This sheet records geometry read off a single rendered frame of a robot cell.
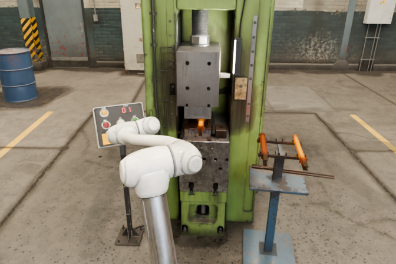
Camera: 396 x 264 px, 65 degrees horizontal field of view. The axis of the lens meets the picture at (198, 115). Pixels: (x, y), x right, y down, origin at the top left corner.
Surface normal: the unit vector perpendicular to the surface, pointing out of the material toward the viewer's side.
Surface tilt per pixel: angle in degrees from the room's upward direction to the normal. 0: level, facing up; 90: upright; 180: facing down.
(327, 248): 0
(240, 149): 90
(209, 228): 90
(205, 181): 90
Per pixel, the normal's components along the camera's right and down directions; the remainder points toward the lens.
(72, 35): 0.00, 0.38
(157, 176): 0.40, 0.06
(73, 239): 0.01, -0.92
